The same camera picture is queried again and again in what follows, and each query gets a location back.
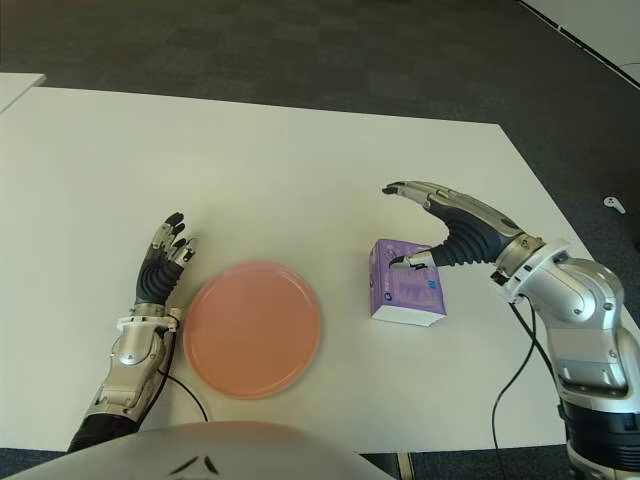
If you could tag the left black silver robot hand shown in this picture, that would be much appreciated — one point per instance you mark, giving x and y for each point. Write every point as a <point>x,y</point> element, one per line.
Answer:
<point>157,280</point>

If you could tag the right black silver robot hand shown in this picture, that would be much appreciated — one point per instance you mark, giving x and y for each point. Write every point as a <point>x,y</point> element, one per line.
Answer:
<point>470,235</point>

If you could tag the white handheld controller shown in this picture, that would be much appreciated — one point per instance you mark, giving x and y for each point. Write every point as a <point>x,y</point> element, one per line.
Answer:
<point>614,204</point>

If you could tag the pink round plate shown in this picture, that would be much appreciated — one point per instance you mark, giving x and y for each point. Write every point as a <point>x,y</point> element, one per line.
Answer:
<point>250,330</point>

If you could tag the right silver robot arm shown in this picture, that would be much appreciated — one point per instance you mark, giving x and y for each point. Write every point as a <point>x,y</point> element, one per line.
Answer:
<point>575,295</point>

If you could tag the silver robot torso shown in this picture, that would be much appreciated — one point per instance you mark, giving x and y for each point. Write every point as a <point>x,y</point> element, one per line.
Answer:
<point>225,450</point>

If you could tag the purple tissue paper pack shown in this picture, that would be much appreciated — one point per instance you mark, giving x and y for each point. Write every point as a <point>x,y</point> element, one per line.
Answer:
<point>405,295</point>

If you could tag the white side table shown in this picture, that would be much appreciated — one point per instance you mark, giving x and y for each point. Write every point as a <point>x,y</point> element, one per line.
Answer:
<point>17,89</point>

